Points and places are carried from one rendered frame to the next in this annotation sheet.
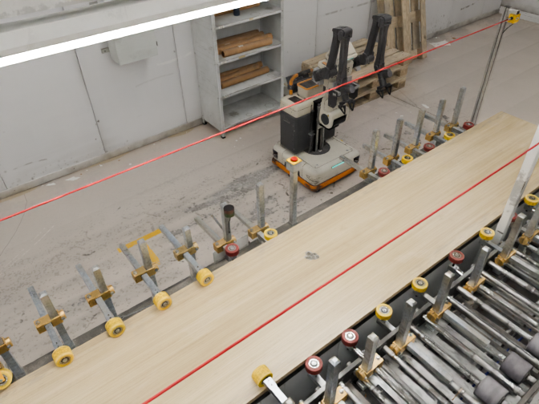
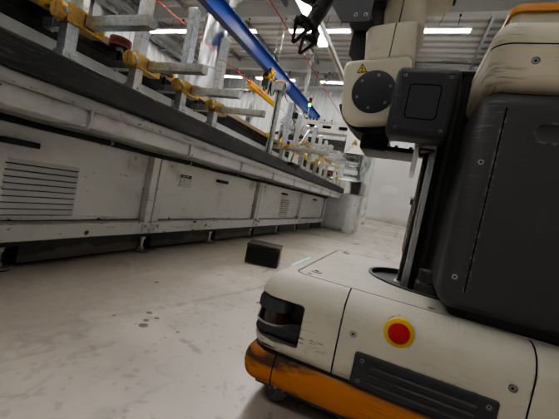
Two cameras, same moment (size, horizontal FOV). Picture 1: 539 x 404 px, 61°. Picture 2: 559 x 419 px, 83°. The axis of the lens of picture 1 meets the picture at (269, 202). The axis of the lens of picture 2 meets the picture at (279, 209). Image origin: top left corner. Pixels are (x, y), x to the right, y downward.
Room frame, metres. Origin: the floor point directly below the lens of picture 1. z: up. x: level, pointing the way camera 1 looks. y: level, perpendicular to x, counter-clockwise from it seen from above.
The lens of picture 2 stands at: (4.33, -1.25, 0.44)
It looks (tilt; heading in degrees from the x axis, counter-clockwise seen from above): 3 degrees down; 148
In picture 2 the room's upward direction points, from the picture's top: 11 degrees clockwise
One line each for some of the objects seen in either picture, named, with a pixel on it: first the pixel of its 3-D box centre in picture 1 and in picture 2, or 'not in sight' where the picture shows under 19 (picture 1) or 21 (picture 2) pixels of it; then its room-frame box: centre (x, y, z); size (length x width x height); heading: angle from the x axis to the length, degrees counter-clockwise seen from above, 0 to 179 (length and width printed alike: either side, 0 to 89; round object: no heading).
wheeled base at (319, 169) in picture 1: (315, 157); (413, 328); (3.85, -0.48, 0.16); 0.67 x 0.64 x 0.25; 37
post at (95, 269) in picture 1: (107, 298); (317, 156); (1.52, 0.85, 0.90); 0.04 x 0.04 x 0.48; 37
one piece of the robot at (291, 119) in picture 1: (310, 116); (492, 173); (3.93, -0.42, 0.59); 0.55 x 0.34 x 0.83; 127
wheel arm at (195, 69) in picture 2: (406, 146); (155, 67); (3.03, -1.08, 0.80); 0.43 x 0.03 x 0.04; 37
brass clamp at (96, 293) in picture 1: (100, 294); not in sight; (1.50, 0.87, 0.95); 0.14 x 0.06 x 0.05; 127
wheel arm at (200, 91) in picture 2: (384, 157); (196, 91); (2.88, -0.88, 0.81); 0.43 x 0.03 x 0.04; 37
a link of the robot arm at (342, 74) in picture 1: (343, 58); not in sight; (3.35, -0.58, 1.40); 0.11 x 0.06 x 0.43; 127
